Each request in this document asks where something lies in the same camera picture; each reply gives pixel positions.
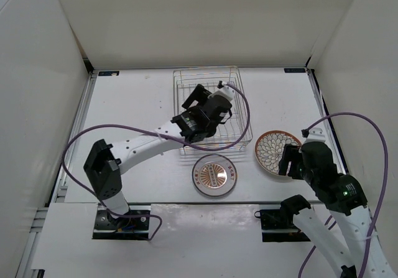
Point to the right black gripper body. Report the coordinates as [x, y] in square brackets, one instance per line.
[314, 177]

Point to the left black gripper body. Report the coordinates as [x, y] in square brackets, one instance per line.
[211, 131]

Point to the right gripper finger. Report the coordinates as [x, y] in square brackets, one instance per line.
[296, 162]
[287, 156]

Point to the flower pattern plate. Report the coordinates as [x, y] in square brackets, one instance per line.
[269, 148]

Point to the orange sunburst plate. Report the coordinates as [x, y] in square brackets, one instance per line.
[214, 176]

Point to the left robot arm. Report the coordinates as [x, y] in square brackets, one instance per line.
[105, 164]

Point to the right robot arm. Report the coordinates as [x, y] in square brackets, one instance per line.
[361, 254]

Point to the right corner label sticker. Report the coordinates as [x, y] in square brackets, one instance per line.
[294, 70]

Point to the corner label sticker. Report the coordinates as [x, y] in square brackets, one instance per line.
[108, 73]
[294, 70]

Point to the left corner label sticker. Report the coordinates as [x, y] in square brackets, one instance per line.
[108, 73]

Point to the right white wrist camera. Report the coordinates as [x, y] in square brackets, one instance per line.
[314, 134]

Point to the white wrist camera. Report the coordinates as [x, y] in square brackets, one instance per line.
[224, 90]
[314, 134]

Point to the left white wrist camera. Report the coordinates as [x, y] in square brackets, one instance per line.
[224, 90]

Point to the metal wire dish rack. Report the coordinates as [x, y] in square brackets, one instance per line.
[235, 133]

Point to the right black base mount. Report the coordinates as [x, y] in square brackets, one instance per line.
[276, 230]

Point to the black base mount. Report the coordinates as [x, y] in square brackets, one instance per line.
[136, 229]
[276, 230]

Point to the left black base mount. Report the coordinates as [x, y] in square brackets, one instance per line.
[136, 229]

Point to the aluminium table edge rail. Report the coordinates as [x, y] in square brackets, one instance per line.
[60, 184]

